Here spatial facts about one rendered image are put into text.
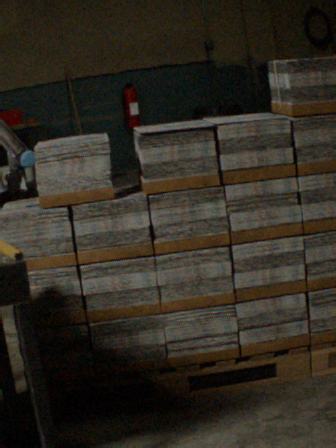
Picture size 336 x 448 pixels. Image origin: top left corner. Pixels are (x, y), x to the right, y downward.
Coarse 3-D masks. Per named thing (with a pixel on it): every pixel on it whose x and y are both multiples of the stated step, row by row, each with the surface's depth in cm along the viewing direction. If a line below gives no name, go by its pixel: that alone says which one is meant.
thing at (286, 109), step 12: (276, 108) 356; (288, 108) 334; (300, 108) 329; (312, 108) 330; (324, 108) 330; (300, 168) 333; (312, 168) 334; (324, 168) 334; (312, 228) 337; (324, 228) 338; (312, 288) 342; (312, 336) 345; (324, 336) 346
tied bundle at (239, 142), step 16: (224, 128) 328; (240, 128) 329; (256, 128) 329; (272, 128) 330; (288, 128) 331; (224, 144) 330; (240, 144) 330; (256, 144) 331; (272, 144) 331; (288, 144) 332; (224, 160) 330; (240, 160) 331; (256, 160) 331; (272, 160) 332; (288, 160) 332; (288, 176) 335
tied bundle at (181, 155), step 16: (192, 128) 328; (208, 128) 328; (144, 144) 327; (160, 144) 327; (176, 144) 328; (192, 144) 329; (208, 144) 329; (144, 160) 328; (160, 160) 329; (176, 160) 329; (192, 160) 330; (208, 160) 330; (144, 176) 330; (160, 176) 329; (176, 176) 330; (160, 192) 332
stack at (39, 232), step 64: (128, 192) 345; (192, 192) 332; (256, 192) 334; (192, 256) 335; (256, 256) 338; (128, 320) 337; (192, 320) 340; (256, 320) 342; (64, 384) 342; (128, 384) 342; (256, 384) 346
